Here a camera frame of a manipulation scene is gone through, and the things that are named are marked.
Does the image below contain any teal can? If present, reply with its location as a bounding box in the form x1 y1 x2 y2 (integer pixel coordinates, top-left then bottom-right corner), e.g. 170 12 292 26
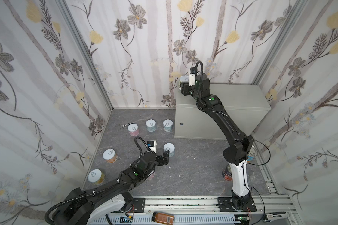
163 143 175 157
162 119 173 132
146 119 156 132

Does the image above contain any green label can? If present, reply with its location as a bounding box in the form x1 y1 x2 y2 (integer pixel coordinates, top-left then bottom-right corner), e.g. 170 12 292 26
178 75 190 90

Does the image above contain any pink label can front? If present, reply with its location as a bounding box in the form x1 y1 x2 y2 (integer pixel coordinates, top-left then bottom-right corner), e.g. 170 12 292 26
147 172 155 181

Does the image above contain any pink label can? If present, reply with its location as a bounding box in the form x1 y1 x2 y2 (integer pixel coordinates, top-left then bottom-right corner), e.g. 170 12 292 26
127 123 140 137
147 172 155 181

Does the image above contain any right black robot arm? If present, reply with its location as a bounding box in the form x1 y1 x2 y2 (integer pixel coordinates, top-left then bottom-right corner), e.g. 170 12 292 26
180 61 256 211

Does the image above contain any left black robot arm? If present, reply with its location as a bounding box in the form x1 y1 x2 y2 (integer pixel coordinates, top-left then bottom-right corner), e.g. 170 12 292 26
44 141 170 225

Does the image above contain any pink label can back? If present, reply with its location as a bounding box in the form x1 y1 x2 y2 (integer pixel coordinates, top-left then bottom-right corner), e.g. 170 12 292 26
127 123 140 137

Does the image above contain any orange label can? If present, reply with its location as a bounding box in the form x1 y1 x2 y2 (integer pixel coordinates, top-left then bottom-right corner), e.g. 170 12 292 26
102 149 118 164

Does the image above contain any grey metal cabinet box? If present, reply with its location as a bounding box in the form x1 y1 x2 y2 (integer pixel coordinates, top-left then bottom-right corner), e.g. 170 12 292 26
174 84 271 140

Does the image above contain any yellow label can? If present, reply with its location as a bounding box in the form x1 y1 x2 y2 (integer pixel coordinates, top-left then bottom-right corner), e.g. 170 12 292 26
87 169 105 185

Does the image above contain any orange brown bottle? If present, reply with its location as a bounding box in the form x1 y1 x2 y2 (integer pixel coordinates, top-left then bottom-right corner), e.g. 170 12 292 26
152 212 174 225

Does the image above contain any red dark label can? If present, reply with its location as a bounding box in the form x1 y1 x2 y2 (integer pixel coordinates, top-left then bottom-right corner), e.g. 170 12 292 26
222 164 232 181

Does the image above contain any blue label can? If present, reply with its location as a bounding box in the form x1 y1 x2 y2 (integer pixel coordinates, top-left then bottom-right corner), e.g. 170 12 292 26
247 146 258 162

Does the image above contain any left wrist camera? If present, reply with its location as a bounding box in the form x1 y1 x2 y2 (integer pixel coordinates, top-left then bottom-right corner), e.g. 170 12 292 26
146 140 157 153

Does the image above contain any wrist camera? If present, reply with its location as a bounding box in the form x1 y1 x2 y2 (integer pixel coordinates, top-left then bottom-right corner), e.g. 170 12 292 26
189 67 197 87
146 140 157 153

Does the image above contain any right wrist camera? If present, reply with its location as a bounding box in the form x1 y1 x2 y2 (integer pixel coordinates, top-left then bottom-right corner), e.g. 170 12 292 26
189 67 197 87

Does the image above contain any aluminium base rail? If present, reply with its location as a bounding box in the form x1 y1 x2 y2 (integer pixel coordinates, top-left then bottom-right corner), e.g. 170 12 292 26
91 195 302 225

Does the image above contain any white handled tool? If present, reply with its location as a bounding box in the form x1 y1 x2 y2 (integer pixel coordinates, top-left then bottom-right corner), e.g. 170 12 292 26
263 212 290 223

